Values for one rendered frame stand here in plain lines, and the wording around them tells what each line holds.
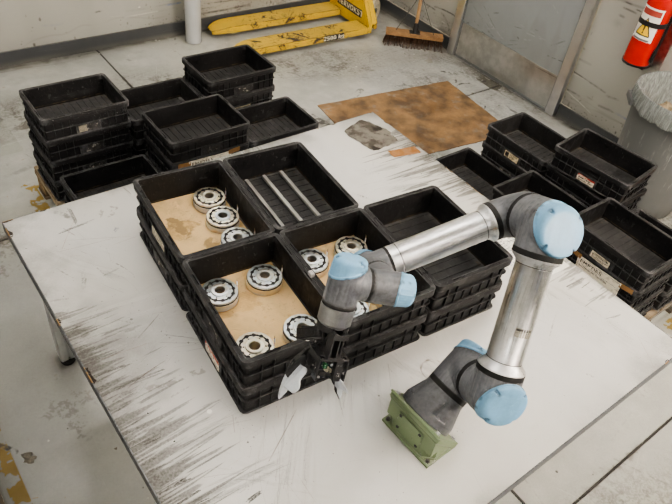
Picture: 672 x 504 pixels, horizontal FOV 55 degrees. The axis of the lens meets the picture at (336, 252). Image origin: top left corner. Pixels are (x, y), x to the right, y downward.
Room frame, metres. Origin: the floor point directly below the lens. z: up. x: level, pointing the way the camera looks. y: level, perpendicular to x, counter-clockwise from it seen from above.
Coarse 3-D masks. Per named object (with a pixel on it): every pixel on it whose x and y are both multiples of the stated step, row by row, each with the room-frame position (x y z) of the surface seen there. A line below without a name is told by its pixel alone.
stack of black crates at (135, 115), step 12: (156, 84) 2.94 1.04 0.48; (168, 84) 2.99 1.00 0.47; (180, 84) 3.03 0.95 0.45; (132, 96) 2.85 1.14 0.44; (144, 96) 2.90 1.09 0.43; (156, 96) 2.94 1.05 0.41; (168, 96) 2.98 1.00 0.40; (180, 96) 3.03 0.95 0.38; (192, 96) 2.93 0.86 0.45; (132, 108) 2.84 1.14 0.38; (144, 108) 2.86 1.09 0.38; (132, 120) 2.58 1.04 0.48; (132, 132) 2.61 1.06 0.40; (144, 144) 2.60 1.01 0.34
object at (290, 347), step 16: (256, 240) 1.39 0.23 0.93; (208, 256) 1.30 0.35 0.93; (192, 272) 1.22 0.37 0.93; (304, 272) 1.29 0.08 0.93; (320, 288) 1.24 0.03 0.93; (208, 304) 1.12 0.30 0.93; (224, 336) 1.03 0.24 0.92; (240, 352) 0.98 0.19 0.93; (272, 352) 1.00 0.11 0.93; (288, 352) 1.02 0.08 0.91
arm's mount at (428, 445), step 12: (396, 396) 1.00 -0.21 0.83; (396, 408) 0.99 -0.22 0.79; (408, 408) 0.97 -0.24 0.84; (384, 420) 1.01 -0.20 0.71; (396, 420) 0.99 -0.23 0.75; (408, 420) 0.96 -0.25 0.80; (420, 420) 0.94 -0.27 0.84; (396, 432) 0.98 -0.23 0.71; (408, 432) 0.95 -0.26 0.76; (420, 432) 0.93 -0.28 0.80; (432, 432) 0.91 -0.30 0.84; (408, 444) 0.94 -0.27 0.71; (420, 444) 0.92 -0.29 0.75; (432, 444) 0.90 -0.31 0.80; (444, 444) 0.92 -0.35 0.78; (456, 444) 0.97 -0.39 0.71; (420, 456) 0.92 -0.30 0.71; (432, 456) 0.92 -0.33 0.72
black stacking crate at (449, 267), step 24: (432, 192) 1.79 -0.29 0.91; (384, 216) 1.68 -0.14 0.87; (408, 216) 1.74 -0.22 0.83; (432, 216) 1.77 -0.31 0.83; (456, 216) 1.69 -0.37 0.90; (432, 264) 1.52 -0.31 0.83; (456, 264) 1.54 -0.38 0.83; (480, 264) 1.56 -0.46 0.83; (456, 288) 1.38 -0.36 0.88; (480, 288) 1.45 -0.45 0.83
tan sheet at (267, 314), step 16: (240, 272) 1.35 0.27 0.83; (240, 288) 1.29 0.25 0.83; (288, 288) 1.32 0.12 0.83; (240, 304) 1.23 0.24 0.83; (256, 304) 1.24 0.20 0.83; (272, 304) 1.25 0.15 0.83; (288, 304) 1.26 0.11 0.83; (224, 320) 1.16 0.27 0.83; (240, 320) 1.17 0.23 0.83; (256, 320) 1.18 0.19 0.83; (272, 320) 1.19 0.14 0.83; (272, 336) 1.13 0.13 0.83
